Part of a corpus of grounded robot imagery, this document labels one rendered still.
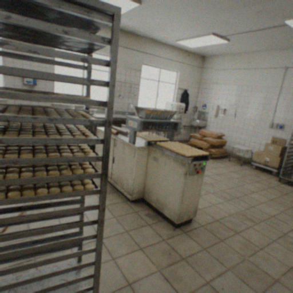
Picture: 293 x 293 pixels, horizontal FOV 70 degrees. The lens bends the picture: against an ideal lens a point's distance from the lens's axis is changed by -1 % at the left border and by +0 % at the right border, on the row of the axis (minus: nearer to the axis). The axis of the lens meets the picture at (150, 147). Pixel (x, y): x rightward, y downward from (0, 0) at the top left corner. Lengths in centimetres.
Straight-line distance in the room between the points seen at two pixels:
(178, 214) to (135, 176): 74
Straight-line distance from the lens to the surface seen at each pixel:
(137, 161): 272
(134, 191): 288
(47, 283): 185
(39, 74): 98
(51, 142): 101
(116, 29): 103
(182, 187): 239
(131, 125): 275
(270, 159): 577
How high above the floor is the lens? 147
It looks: 14 degrees down
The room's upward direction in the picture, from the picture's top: 7 degrees clockwise
